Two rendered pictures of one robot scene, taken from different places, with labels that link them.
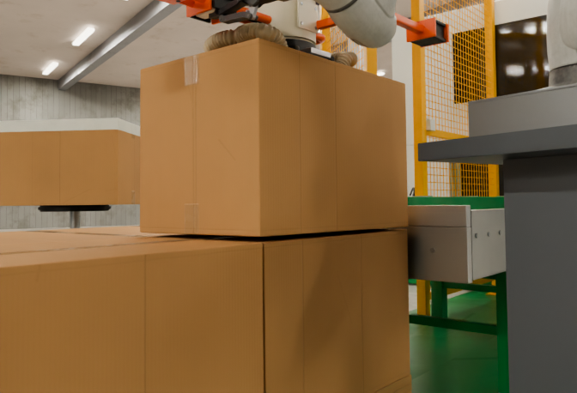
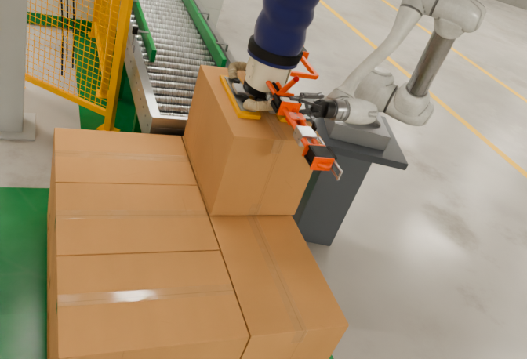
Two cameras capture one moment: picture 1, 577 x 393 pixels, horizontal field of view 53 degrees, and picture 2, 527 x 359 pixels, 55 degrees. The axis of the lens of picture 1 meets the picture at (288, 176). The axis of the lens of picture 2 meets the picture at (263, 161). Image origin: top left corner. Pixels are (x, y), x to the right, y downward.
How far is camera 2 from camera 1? 2.36 m
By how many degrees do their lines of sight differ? 74
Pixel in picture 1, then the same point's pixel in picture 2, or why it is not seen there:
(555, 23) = (370, 96)
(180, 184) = (251, 195)
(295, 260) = not seen: hidden behind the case
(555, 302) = (333, 188)
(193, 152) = (266, 183)
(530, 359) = (316, 202)
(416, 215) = not seen: hidden behind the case
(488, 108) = (343, 129)
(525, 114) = (357, 137)
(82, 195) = not seen: outside the picture
